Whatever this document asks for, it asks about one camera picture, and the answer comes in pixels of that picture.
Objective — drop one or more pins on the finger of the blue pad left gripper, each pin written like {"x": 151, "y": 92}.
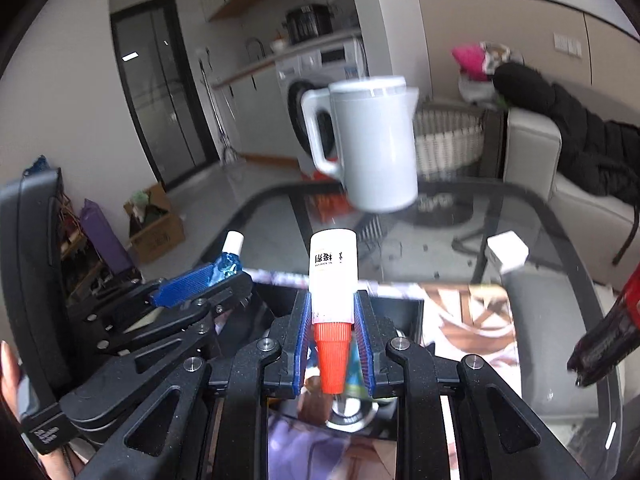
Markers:
{"x": 177, "y": 290}

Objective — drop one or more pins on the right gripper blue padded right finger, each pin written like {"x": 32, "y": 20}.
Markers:
{"x": 394, "y": 367}

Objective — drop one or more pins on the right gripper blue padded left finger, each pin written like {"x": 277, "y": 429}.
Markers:
{"x": 271, "y": 367}

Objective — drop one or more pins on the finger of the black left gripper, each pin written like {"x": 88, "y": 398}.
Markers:
{"x": 132, "y": 323}

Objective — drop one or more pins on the red cap white tube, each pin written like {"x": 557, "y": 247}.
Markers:
{"x": 333, "y": 280}

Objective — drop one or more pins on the pale green plastic case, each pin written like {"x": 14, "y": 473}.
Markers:
{"x": 354, "y": 383}

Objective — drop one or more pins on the amber handle screwdriver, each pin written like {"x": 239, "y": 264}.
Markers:
{"x": 314, "y": 406}

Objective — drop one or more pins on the blue bottle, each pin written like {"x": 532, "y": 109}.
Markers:
{"x": 228, "y": 263}

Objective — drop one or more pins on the grey round usb socket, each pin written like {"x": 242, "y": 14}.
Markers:
{"x": 351, "y": 415}

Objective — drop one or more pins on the person's left hand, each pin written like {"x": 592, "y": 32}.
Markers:
{"x": 59, "y": 464}

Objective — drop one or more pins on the cardboard box on floor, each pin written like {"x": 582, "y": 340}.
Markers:
{"x": 154, "y": 227}

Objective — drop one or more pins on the black cardboard box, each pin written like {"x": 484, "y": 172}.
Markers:
{"x": 269, "y": 302}

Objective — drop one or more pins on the wooden shoe rack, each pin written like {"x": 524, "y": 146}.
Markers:
{"x": 81, "y": 265}

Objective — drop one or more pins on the purple bag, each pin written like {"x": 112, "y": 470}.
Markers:
{"x": 103, "y": 238}

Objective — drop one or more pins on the black data acquisition device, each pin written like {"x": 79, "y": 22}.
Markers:
{"x": 33, "y": 291}

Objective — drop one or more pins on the mop by counter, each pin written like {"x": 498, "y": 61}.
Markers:
{"x": 228, "y": 152}

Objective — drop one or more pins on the white charger cube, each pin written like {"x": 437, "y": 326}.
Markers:
{"x": 506, "y": 252}

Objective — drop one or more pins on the red bag under table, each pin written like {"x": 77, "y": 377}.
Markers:
{"x": 329, "y": 207}

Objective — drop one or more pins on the black framed glass door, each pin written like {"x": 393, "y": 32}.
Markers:
{"x": 160, "y": 91}

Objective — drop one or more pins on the cola bottle red label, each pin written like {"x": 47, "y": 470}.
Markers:
{"x": 601, "y": 349}

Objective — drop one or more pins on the white wicker basket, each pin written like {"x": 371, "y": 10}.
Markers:
{"x": 449, "y": 143}

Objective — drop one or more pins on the white sofa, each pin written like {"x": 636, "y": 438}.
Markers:
{"x": 597, "y": 226}

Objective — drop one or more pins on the white electric kettle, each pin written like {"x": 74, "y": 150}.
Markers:
{"x": 372, "y": 119}

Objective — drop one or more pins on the black jacket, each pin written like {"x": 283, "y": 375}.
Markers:
{"x": 600, "y": 156}

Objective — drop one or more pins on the black pressure cooker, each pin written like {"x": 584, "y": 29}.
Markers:
{"x": 308, "y": 22}

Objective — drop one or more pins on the pink plush item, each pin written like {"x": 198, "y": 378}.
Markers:
{"x": 471, "y": 60}

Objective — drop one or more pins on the white wall switch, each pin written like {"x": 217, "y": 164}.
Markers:
{"x": 567, "y": 45}

